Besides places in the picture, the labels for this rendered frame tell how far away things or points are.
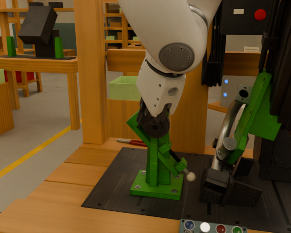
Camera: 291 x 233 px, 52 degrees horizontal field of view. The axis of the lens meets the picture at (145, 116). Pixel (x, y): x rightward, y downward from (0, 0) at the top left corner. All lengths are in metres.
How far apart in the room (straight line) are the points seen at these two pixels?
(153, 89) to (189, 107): 0.64
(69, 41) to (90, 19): 11.18
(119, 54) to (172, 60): 0.89
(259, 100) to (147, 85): 0.33
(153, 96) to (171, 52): 0.18
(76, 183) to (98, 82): 0.42
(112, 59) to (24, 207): 0.69
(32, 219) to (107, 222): 0.20
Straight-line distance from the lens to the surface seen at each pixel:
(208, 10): 0.46
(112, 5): 11.56
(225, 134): 0.95
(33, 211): 0.91
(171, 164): 0.90
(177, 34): 0.39
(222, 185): 0.87
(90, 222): 0.83
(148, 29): 0.39
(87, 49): 1.23
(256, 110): 0.80
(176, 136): 1.22
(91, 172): 1.10
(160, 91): 0.53
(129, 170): 1.05
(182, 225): 0.74
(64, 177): 1.09
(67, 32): 12.40
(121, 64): 1.29
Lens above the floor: 1.40
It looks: 18 degrees down
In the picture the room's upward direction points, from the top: straight up
